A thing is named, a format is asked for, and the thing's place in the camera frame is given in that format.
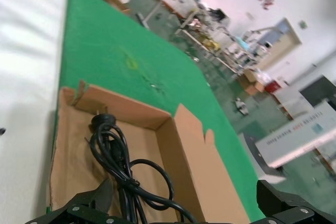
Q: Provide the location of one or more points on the grey metal fixture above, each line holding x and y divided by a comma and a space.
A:
242, 106

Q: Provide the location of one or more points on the green exit sign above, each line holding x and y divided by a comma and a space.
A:
303, 24

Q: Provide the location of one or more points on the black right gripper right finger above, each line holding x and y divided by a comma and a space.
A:
273, 200

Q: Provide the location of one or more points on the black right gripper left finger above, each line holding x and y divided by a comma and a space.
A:
86, 208

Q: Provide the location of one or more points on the red bin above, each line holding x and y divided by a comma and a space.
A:
272, 87

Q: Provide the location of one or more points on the open cardboard carton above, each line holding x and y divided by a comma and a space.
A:
252, 82

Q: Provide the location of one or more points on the green table cloth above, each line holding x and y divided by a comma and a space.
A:
105, 37

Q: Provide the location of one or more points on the empty open cardboard box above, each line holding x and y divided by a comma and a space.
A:
199, 161

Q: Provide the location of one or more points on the pipe frame workbench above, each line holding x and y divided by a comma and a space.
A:
210, 43

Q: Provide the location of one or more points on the clear plastic wrapper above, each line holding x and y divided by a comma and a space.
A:
155, 83

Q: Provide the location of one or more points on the beige door with frame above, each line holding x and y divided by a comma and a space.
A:
283, 40

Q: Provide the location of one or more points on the black panel on stand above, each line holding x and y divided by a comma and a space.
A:
319, 90

